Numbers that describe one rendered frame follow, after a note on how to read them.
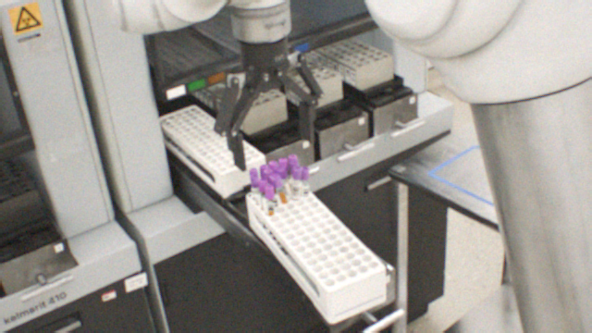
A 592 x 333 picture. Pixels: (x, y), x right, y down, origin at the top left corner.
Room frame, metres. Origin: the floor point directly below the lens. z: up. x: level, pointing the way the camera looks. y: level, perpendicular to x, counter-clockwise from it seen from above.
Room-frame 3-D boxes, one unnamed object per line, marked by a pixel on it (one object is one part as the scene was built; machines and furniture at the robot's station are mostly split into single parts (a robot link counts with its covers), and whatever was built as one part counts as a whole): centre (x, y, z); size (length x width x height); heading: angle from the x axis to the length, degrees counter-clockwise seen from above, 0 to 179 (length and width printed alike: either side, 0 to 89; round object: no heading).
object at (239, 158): (1.02, 0.09, 0.99); 0.03 x 0.01 x 0.07; 32
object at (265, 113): (1.40, 0.06, 0.85); 0.12 x 0.02 x 0.06; 122
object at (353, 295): (0.93, -0.01, 0.85); 0.30 x 0.10 x 0.06; 24
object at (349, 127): (1.68, 0.05, 0.78); 0.73 x 0.14 x 0.09; 32
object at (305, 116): (1.09, -0.02, 0.99); 0.03 x 0.01 x 0.07; 32
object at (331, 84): (1.48, -0.07, 0.85); 0.12 x 0.02 x 0.06; 121
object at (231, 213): (1.14, 0.08, 0.78); 0.73 x 0.14 x 0.09; 32
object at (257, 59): (1.05, 0.03, 1.12); 0.08 x 0.07 x 0.09; 122
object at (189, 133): (1.29, 0.18, 0.83); 0.30 x 0.10 x 0.06; 32
